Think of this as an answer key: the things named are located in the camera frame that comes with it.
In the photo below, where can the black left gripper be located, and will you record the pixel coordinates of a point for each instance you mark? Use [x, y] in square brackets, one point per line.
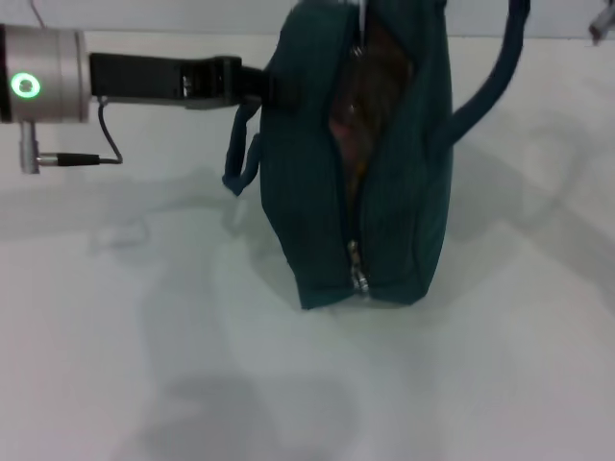
[158, 79]

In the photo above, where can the clear plastic food container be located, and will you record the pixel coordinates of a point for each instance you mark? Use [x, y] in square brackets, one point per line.
[384, 62]

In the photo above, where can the dark teal fabric bag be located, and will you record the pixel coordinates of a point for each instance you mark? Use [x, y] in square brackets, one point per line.
[408, 192]

